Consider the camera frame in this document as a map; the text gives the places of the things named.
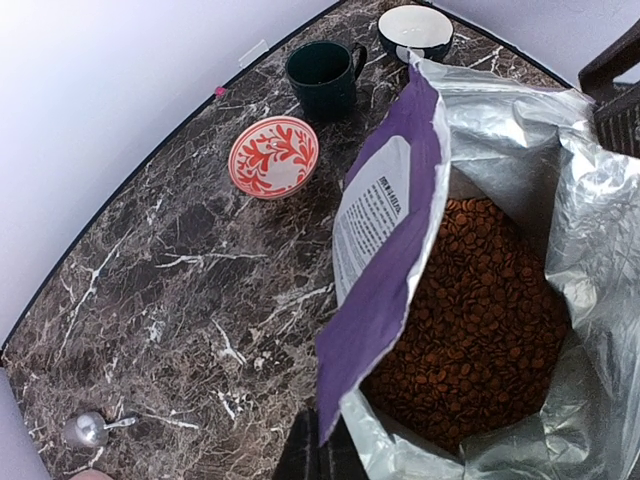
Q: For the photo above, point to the blue and white bowl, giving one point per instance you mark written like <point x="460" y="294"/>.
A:
<point x="413" y="28"/>

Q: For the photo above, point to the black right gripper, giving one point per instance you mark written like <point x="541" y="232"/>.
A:
<point x="616" y="111"/>

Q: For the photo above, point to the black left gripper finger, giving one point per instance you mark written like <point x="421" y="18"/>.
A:
<point x="304" y="458"/>

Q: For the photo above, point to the red patterned white bowl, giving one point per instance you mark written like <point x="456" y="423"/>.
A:
<point x="274" y="157"/>

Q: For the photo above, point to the pink double pet bowl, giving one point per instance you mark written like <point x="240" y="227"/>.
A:
<point x="90" y="474"/>

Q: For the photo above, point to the brown pet food kibble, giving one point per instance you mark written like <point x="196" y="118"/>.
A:
<point x="482" y="337"/>

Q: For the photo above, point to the purple pet food bag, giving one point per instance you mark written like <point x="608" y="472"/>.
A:
<point x="457" y="134"/>

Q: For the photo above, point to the dark green mug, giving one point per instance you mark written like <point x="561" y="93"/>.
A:
<point x="323" y="75"/>

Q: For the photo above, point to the silver metal scoop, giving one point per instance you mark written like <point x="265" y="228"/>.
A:
<point x="91" y="430"/>

